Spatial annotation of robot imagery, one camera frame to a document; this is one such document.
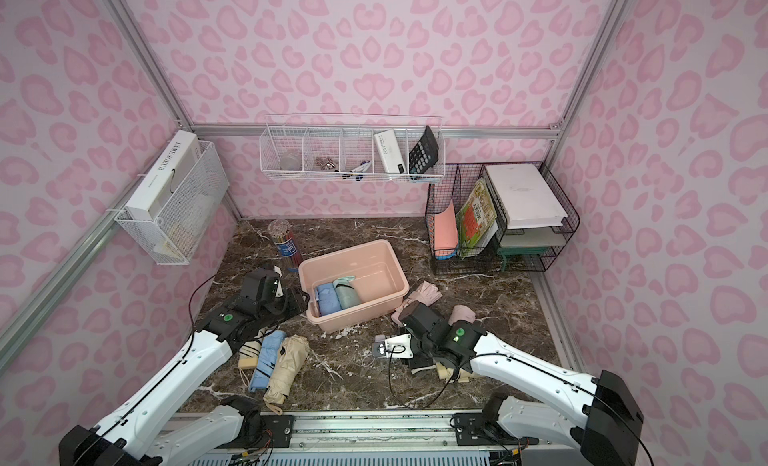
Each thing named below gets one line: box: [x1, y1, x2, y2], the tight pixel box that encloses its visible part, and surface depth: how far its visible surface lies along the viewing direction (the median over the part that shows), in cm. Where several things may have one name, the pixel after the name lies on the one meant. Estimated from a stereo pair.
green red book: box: [456, 178, 499, 257], surface depth 102 cm
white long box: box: [124, 130, 202, 220], surface depth 71 cm
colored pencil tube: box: [268, 219, 303, 268], surface depth 95 cm
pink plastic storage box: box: [298, 239, 410, 334], surface depth 94 cm
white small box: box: [374, 129, 406, 174], surface depth 93 cm
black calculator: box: [408, 125, 439, 174], surface depth 93 cm
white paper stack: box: [485, 163, 568, 229], surface depth 95 cm
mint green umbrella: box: [332, 275, 360, 309], surface depth 97 cm
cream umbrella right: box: [436, 362, 470, 383], surface depth 80 cm
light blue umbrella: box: [316, 282, 342, 317], surface depth 95 cm
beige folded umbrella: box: [263, 334, 310, 415], surface depth 80 cm
